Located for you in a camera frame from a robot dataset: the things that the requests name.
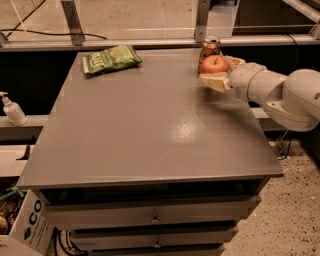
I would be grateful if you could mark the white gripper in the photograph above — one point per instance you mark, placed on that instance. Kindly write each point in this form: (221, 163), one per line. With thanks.
(240, 81)

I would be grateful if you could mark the red apple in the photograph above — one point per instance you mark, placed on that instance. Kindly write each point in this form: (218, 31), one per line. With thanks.
(214, 64)

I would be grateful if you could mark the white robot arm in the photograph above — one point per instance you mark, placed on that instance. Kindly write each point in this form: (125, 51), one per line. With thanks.
(292, 101)

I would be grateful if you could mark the orange soda can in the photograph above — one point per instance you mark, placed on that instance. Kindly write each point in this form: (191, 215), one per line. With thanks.
(209, 46)

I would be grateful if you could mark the green chip bag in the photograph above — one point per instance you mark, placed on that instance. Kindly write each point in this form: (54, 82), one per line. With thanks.
(110, 60)

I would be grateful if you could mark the grey drawer cabinet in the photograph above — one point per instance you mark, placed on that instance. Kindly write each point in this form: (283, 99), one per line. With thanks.
(149, 162)

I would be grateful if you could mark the white pump bottle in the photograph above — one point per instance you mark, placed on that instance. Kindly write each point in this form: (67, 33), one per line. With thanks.
(13, 111)

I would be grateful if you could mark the white cardboard box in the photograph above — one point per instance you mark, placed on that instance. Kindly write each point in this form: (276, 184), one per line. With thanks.
(31, 232)

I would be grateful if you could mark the metal railing frame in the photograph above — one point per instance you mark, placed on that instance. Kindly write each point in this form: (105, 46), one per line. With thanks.
(42, 25)

